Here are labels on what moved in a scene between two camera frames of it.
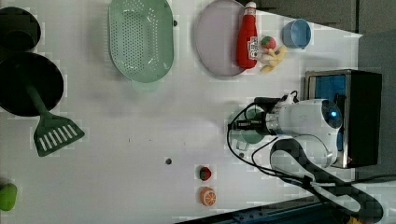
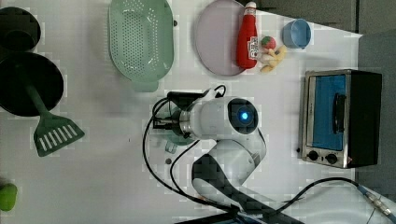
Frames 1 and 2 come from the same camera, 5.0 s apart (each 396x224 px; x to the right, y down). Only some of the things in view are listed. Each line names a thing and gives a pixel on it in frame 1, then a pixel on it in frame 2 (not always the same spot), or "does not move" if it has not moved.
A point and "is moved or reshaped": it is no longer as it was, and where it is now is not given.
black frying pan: [21, 69] does not move
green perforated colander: [141, 38] does not move
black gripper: [259, 125] → [172, 122]
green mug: [241, 138] is moved or reshaped
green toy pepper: [8, 192] does not move
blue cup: [297, 34] does not move
